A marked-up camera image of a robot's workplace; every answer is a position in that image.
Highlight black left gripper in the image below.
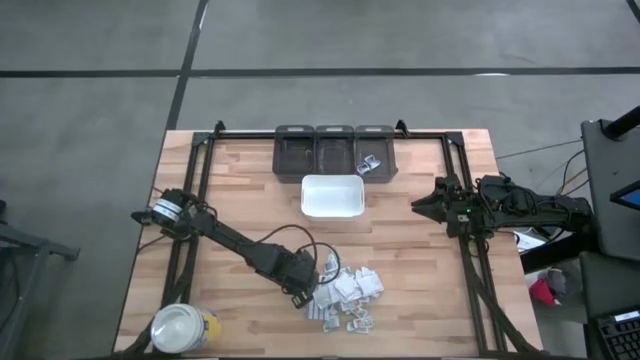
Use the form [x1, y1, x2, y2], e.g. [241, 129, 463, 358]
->
[283, 250, 322, 310]

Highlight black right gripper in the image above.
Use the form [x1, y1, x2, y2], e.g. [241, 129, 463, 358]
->
[410, 174, 482, 239]

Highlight long white packet strip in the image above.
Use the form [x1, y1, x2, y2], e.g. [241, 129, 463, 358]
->
[304, 297, 330, 322]

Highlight white packet small logo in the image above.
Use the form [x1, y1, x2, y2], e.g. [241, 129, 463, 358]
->
[346, 317, 374, 335]

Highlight white packet fine text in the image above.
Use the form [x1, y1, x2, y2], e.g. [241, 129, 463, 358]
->
[355, 266, 386, 297]

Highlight dark translucent plastic bin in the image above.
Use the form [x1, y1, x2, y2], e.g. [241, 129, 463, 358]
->
[271, 124, 318, 184]
[314, 124, 358, 177]
[354, 124, 399, 184]

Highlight white paper sheet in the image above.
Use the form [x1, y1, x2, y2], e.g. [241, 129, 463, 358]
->
[514, 228, 550, 254]

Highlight white plastic bin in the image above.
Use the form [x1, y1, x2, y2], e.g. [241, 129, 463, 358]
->
[300, 173, 367, 222]

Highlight white canister yellow label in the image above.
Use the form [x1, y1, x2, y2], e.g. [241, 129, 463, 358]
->
[149, 302, 223, 355]

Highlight black desk beam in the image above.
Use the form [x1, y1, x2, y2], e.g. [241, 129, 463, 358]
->
[519, 232, 601, 274]

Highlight red cloth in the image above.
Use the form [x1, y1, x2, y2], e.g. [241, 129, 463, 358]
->
[528, 278, 557, 307]

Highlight grey desk top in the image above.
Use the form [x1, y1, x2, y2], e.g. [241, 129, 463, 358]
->
[579, 118, 640, 261]

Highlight tablet screen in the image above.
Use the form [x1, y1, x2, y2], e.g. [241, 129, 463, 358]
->
[609, 180, 640, 211]

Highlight black pole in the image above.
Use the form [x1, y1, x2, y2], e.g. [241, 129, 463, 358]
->
[602, 105, 640, 141]

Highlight black keyboard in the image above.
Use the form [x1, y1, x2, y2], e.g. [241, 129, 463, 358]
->
[594, 309, 640, 360]

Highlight grey metal stand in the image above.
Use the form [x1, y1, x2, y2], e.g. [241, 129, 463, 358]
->
[0, 199, 81, 360]

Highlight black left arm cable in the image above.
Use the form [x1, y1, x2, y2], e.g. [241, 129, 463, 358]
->
[252, 223, 344, 274]

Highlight black aluminium table frame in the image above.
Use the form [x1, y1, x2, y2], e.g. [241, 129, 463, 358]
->
[130, 119, 544, 360]

